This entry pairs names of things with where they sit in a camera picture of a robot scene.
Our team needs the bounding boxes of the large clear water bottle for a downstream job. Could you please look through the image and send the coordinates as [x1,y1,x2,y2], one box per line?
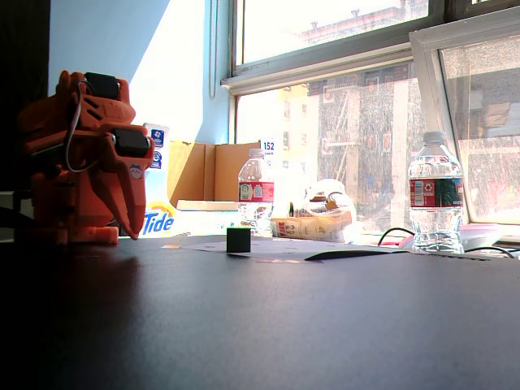
[407,130,466,255]

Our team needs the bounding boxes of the small clear water bottle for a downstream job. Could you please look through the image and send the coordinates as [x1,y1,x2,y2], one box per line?
[237,148,275,238]

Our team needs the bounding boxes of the Tide detergent box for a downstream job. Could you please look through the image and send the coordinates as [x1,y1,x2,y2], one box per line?
[140,122,179,239]

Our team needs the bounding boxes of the white plastic bag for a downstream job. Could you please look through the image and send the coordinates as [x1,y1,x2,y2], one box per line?
[303,177,359,245]

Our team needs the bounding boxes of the black cable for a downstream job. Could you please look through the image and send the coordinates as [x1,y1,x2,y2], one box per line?
[377,227,416,247]
[464,245,518,260]

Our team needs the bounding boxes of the grey window frame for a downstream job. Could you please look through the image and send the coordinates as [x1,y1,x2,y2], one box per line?
[220,0,520,144]

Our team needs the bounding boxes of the white servo cable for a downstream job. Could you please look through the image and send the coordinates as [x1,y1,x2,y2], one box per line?
[63,79,102,173]

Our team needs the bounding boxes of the brown cardboard box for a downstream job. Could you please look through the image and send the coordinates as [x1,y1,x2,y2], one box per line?
[167,139,262,202]

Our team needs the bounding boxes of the leaning white window screen frame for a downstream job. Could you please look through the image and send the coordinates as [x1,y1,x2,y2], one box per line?
[408,6,520,229]

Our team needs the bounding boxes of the white blind pull cord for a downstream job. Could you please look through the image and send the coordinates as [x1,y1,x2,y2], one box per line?
[208,0,221,99]

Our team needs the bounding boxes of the white label printed 152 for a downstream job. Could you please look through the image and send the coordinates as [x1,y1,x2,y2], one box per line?
[259,136,278,158]

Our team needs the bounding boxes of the green cube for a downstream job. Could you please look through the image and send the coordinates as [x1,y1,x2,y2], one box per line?
[226,227,252,254]

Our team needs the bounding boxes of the flat white box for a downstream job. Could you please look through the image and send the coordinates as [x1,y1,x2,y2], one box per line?
[175,198,241,212]

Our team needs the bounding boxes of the orange gripper black motor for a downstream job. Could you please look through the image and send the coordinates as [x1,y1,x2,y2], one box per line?
[63,121,155,241]

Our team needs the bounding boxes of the printed paper carton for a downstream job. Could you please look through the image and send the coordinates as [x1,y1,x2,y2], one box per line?
[269,210,353,245]

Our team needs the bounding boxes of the white grid paper sheet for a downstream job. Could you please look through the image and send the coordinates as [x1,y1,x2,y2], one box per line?
[160,236,410,263]

